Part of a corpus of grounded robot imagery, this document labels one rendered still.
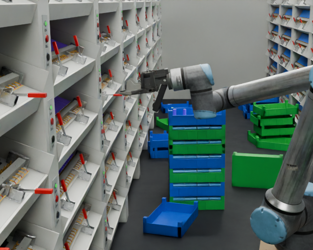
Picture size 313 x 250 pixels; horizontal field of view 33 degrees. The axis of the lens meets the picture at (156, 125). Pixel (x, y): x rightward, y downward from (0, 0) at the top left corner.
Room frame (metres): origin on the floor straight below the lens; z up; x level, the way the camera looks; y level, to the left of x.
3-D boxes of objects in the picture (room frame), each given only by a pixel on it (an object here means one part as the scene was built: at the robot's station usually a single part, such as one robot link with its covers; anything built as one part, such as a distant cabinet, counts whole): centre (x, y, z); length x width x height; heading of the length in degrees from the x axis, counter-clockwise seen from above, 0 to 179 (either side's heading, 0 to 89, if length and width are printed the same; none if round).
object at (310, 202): (2.02, -0.57, 0.32); 0.17 x 0.15 x 0.18; 137
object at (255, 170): (3.13, -0.61, 0.10); 0.30 x 0.08 x 0.20; 75
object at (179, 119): (2.85, -0.22, 0.52); 0.30 x 0.20 x 0.08; 90
